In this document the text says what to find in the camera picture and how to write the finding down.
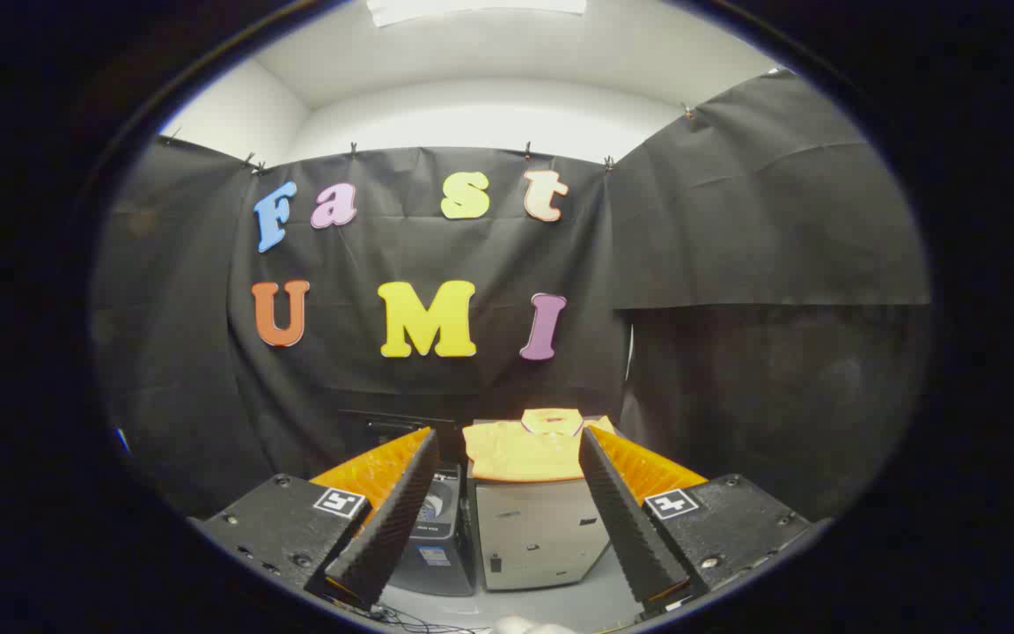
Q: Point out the ceiling light panel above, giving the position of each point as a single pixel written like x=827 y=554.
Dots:
x=472 y=7

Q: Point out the black backdrop cloth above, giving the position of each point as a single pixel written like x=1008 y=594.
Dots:
x=437 y=255

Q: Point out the grey cabinet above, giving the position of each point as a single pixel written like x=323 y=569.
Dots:
x=533 y=533

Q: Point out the orange polo shirt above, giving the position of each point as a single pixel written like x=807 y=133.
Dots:
x=520 y=453

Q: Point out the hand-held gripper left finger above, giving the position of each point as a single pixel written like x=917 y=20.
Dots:
x=388 y=528

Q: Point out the grey washing machine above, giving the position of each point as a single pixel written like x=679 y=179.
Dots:
x=441 y=563

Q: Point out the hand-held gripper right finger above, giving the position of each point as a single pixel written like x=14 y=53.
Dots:
x=626 y=528

